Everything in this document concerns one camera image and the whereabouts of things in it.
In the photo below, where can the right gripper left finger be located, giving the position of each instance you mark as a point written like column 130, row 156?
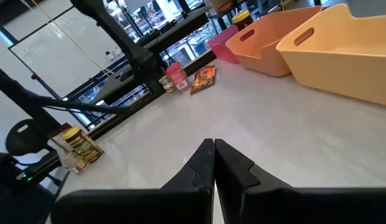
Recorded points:
column 143, row 205

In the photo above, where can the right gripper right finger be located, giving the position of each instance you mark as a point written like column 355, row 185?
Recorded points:
column 273, row 205

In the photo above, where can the yellow-lid dark spice jar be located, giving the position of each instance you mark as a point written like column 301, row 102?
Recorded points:
column 242, row 20
column 82, row 146

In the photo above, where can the red smoked paprika tin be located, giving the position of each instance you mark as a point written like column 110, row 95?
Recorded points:
column 179, row 77

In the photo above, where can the orange printed spice packet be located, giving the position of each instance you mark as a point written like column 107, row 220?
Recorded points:
column 203, row 79

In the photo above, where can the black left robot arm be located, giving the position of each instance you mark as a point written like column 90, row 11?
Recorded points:
column 136, row 53

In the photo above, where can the black box with green light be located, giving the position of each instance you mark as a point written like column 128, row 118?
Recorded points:
column 31, row 174

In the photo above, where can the grey desk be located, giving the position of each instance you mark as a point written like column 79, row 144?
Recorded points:
column 113, row 87

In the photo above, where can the black computer mouse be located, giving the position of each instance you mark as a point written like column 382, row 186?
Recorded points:
column 126, row 74

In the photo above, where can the black chair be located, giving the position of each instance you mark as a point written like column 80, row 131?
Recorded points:
column 28, row 140

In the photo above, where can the yellow plastic bin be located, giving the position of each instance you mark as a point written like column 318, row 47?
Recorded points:
column 329, row 71

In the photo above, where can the orange plastic bin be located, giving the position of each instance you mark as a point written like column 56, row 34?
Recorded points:
column 264, row 59

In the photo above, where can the pink plastic bin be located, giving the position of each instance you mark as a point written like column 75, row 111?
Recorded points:
column 222, row 46

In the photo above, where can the white whiteboard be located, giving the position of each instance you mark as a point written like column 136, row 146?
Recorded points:
column 56, row 53

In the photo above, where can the black aluminium table frame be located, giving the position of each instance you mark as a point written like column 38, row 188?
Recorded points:
column 25, row 93

